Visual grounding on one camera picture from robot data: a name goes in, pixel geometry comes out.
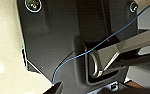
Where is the thin blue cable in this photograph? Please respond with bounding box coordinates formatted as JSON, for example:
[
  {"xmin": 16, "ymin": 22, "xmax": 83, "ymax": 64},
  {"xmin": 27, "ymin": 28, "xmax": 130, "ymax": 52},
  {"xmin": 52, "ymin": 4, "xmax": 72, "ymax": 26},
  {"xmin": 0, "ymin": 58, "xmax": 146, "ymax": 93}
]
[{"xmin": 51, "ymin": 1, "xmax": 150, "ymax": 85}]

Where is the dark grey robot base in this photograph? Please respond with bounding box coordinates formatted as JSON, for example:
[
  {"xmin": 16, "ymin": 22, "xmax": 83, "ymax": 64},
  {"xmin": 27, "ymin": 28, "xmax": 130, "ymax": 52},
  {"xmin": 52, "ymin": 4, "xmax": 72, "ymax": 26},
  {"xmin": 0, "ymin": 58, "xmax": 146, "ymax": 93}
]
[{"xmin": 16, "ymin": 0, "xmax": 145, "ymax": 94}]

